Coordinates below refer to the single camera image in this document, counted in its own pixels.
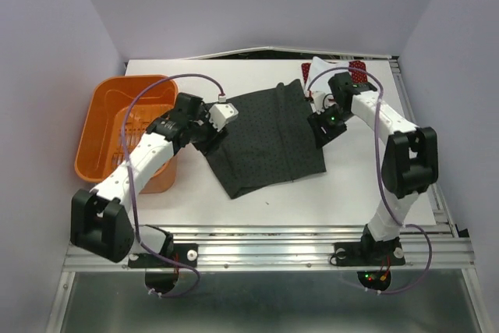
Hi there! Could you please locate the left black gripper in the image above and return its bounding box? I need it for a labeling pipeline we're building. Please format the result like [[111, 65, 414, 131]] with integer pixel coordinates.
[[188, 107, 229, 157]]

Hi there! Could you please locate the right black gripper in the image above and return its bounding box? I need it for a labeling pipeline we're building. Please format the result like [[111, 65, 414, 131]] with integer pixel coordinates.
[[306, 104, 353, 148]]

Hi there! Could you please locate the white skirt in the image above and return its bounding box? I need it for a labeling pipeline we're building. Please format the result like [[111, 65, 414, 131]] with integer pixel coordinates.
[[305, 57, 349, 94]]

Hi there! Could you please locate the red polka dot skirt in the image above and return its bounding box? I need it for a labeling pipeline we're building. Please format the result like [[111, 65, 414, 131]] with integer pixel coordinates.
[[301, 60, 367, 84]]

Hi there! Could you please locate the dark grey dotted skirt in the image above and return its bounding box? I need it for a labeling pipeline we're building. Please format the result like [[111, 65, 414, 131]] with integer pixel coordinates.
[[206, 80, 326, 199]]

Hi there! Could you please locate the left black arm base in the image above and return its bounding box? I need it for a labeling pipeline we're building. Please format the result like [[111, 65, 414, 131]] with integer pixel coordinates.
[[127, 225, 199, 269]]

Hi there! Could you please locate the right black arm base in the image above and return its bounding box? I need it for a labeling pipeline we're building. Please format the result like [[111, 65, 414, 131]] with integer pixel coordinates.
[[329, 236, 405, 267]]

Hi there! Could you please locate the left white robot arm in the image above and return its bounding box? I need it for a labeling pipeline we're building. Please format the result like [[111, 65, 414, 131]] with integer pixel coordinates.
[[70, 93, 239, 266]]

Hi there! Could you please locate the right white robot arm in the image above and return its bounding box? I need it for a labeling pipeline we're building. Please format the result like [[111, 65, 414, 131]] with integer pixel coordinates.
[[305, 67, 439, 263]]

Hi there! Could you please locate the orange plastic bin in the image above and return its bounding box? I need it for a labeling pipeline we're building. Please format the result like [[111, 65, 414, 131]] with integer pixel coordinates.
[[74, 75, 179, 184]]

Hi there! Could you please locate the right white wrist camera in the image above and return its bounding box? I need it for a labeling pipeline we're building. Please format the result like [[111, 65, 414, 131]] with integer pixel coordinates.
[[306, 91, 335, 113]]

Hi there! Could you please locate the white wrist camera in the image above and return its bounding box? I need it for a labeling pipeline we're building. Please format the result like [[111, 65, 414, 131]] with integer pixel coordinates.
[[209, 103, 239, 132], [306, 91, 335, 113]]

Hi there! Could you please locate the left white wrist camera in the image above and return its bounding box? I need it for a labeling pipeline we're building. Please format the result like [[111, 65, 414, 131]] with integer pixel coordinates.
[[209, 103, 239, 132]]

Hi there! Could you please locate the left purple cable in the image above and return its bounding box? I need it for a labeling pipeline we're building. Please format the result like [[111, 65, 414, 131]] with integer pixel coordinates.
[[123, 74, 227, 298]]

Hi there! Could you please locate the purple cable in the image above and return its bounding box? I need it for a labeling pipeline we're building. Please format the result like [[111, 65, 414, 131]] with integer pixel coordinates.
[[123, 74, 227, 298], [306, 66, 433, 297]]

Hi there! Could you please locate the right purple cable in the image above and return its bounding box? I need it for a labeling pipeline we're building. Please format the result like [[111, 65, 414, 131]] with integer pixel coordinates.
[[306, 66, 433, 297]]

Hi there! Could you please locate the aluminium mounting rail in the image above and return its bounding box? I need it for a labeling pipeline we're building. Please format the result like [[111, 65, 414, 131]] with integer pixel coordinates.
[[64, 225, 479, 271]]

